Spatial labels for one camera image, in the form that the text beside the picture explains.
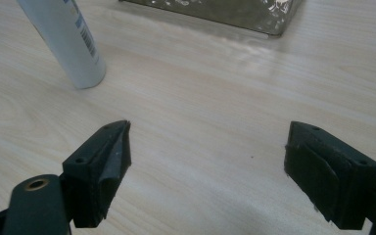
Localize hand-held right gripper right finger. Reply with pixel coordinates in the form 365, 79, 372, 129
283, 120, 376, 231

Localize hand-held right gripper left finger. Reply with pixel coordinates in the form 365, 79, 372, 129
61, 119, 132, 229

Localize white cylindrical bottle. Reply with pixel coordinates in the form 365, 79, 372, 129
16, 0, 108, 90

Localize clear plastic box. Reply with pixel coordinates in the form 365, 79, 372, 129
118, 0, 306, 37

